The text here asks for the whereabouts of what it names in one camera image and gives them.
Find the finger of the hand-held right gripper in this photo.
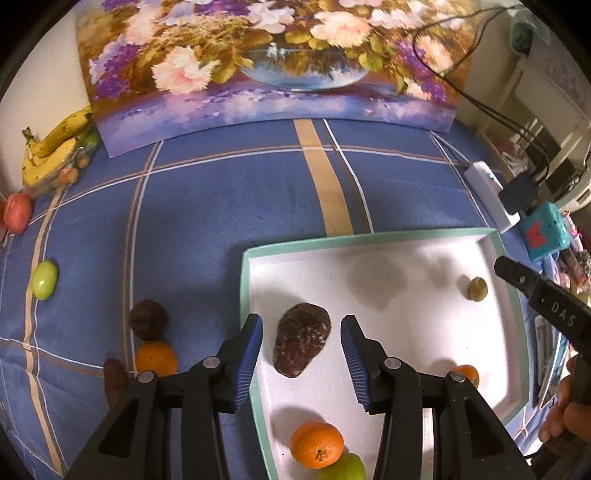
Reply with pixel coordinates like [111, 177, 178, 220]
[494, 256, 544, 304]

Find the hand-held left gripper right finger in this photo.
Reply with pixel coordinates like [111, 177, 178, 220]
[340, 315, 536, 480]

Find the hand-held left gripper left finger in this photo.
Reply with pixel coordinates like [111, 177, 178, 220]
[69, 313, 264, 480]

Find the white tray with teal rim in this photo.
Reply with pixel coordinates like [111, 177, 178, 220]
[240, 227, 529, 480]

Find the large orange with stem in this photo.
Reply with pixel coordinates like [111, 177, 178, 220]
[290, 421, 345, 470]

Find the small orange tangerine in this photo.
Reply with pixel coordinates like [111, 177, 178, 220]
[450, 364, 480, 388]
[135, 340, 178, 377]

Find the green mango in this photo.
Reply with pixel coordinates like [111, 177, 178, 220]
[316, 452, 366, 480]

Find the small green apple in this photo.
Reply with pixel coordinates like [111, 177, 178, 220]
[30, 260, 59, 301]

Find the person's right hand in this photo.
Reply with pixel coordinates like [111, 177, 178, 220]
[538, 356, 591, 445]

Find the smartphone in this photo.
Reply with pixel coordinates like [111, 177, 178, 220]
[533, 314, 571, 409]

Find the teal cube clock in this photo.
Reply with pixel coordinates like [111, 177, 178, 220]
[517, 202, 570, 262]

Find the clutter of small trinkets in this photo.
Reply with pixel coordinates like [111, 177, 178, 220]
[556, 212, 591, 296]

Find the black charger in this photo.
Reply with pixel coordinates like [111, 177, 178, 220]
[499, 174, 539, 215]

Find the white power strip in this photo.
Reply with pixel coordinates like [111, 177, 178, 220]
[464, 161, 520, 234]

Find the white chair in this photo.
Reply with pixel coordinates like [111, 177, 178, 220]
[475, 58, 591, 204]

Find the clear plastic produce container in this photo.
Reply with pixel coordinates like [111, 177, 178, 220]
[34, 129, 101, 190]

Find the red apple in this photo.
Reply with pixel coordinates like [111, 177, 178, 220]
[4, 193, 34, 234]

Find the yellow banana bunch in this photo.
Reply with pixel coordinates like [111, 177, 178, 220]
[21, 105, 94, 188]

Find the flower painting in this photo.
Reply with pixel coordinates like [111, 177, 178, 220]
[76, 0, 477, 158]

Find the black charger cable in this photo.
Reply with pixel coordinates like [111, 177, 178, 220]
[412, 4, 551, 182]

